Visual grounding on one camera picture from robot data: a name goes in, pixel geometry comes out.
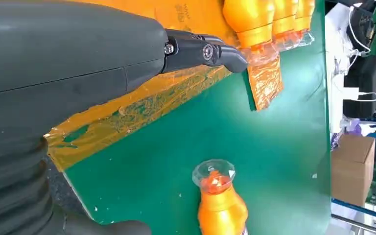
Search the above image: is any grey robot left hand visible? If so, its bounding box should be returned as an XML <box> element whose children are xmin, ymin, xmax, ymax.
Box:
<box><xmin>0</xmin><ymin>0</ymin><xmax>249</xmax><ymax>235</ymax></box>

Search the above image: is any orange drink bottle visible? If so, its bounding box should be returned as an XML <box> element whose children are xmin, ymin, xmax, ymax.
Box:
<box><xmin>222</xmin><ymin>0</ymin><xmax>281</xmax><ymax>66</ymax></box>
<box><xmin>192</xmin><ymin>159</ymin><xmax>249</xmax><ymax>235</ymax></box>
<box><xmin>271</xmin><ymin>0</ymin><xmax>302</xmax><ymax>52</ymax></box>
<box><xmin>294</xmin><ymin>0</ymin><xmax>315</xmax><ymax>46</ymax></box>

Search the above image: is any yellow plastic sheet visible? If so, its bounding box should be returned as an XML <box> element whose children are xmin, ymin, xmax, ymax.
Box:
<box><xmin>44</xmin><ymin>0</ymin><xmax>284</xmax><ymax>172</ymax></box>

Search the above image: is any green table mat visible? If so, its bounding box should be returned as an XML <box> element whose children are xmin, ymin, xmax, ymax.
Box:
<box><xmin>63</xmin><ymin>0</ymin><xmax>333</xmax><ymax>235</ymax></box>

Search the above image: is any white desk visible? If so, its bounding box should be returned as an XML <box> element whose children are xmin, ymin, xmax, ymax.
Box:
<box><xmin>325</xmin><ymin>3</ymin><xmax>351</xmax><ymax>134</ymax></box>

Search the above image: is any purple packet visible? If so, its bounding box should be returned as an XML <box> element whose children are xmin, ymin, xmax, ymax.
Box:
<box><xmin>340</xmin><ymin>118</ymin><xmax>362</xmax><ymax>135</ymax></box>

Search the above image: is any black bag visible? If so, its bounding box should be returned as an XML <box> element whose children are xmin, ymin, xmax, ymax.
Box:
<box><xmin>343</xmin><ymin>55</ymin><xmax>376</xmax><ymax>119</ymax></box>

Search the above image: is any brown cardboard box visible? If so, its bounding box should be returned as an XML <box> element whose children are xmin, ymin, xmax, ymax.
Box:
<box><xmin>330</xmin><ymin>134</ymin><xmax>376</xmax><ymax>207</ymax></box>

